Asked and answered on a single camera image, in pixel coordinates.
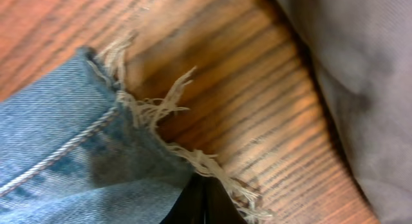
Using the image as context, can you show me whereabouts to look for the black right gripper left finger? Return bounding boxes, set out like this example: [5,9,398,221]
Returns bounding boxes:
[160,174,205,224]

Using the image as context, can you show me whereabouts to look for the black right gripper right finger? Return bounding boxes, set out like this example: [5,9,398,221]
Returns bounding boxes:
[205,178,247,224]

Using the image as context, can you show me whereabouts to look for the light blue denim jeans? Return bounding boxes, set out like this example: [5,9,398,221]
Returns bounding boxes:
[0,32,274,224]

